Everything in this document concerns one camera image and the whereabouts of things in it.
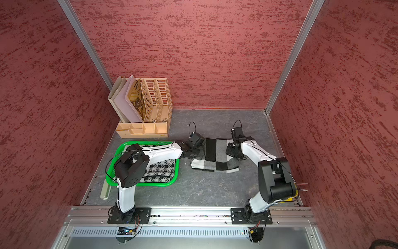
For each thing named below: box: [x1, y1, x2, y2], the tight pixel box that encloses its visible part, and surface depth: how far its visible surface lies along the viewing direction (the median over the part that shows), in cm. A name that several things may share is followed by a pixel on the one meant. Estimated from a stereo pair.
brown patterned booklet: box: [128, 78, 147, 122], surface depth 105 cm
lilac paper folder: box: [113, 74, 144, 123], surface depth 94 cm
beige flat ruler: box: [100, 178, 112, 200], surface depth 81 cm
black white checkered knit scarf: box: [139, 158, 176, 184], surface depth 81 cm
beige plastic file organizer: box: [115, 77, 174, 139], surface depth 106 cm
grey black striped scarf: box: [190, 137, 240, 174], surface depth 91 cm
